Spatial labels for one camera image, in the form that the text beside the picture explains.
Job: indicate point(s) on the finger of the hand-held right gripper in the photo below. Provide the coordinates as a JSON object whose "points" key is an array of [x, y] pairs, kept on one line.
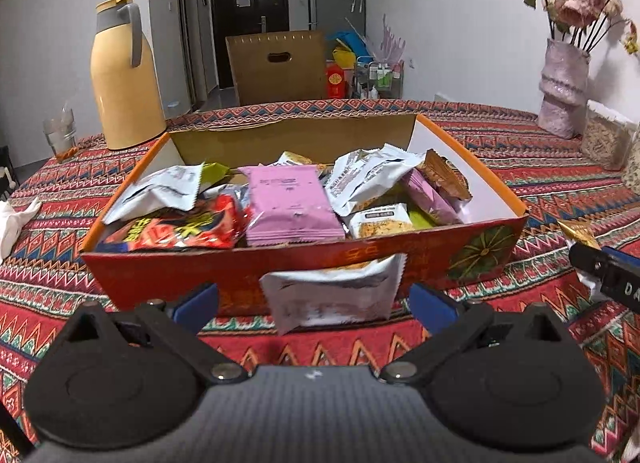
{"points": [[590, 263], [622, 259]]}

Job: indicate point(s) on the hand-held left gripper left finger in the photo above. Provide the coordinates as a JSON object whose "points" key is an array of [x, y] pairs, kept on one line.
{"points": [[197, 305]]}

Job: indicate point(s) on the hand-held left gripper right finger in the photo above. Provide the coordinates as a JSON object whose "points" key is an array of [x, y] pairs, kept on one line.
{"points": [[432, 310]]}

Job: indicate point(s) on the gold white snack packet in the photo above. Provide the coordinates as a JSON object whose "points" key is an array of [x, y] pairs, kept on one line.
{"points": [[577, 232]]}

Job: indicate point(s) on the red cardboard box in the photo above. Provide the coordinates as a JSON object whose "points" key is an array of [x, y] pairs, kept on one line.
{"points": [[150, 283]]}

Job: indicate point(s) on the white cracker packet black label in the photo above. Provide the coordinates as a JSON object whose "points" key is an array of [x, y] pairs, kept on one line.
{"points": [[380, 223]]}

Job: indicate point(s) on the pink snack packet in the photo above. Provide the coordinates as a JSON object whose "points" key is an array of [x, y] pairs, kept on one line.
{"points": [[430, 195], [292, 203]]}

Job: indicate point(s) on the orange cracker packet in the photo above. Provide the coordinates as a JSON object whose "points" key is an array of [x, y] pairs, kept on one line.
{"points": [[445, 175]]}

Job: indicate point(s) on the large white snack packet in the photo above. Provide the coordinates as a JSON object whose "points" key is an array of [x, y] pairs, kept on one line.
{"points": [[370, 178]]}

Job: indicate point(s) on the patterned red tablecloth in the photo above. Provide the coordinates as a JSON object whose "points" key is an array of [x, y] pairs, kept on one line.
{"points": [[550, 193]]}

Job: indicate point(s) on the floral patterned vase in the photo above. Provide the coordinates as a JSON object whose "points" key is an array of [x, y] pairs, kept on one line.
{"points": [[632, 163]]}

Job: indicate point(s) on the clear storage jar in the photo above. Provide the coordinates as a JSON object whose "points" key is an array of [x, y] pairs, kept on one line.
{"points": [[607, 140]]}

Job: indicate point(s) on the pink textured vase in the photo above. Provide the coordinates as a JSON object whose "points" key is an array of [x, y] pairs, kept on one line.
{"points": [[562, 93]]}

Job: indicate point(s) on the white cloth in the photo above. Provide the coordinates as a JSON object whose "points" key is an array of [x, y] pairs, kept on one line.
{"points": [[12, 228]]}

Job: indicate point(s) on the yellow dried flowers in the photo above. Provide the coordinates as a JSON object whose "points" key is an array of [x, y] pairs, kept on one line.
{"points": [[632, 43]]}

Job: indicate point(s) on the glass cup with straw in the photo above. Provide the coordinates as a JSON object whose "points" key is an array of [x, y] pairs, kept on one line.
{"points": [[60, 135]]}

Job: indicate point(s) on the yellow thermos jug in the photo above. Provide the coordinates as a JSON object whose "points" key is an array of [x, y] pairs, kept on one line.
{"points": [[127, 93]]}

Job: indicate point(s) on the brown cardboard box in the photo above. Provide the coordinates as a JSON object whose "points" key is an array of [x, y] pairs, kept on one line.
{"points": [[275, 83]]}

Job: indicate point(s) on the black chair with clothes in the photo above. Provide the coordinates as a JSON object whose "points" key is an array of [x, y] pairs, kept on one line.
{"points": [[4, 163]]}

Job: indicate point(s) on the red gift box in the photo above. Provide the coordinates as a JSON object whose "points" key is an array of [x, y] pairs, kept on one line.
{"points": [[336, 80]]}

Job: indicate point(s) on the purple dried grass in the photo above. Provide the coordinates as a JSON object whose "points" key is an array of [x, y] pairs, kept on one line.
{"points": [[387, 43]]}

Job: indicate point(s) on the blue plastic items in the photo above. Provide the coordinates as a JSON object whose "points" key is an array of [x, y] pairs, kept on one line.
{"points": [[350, 43]]}

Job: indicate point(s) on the dark door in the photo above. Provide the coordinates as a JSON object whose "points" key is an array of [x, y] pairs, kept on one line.
{"points": [[250, 28]]}

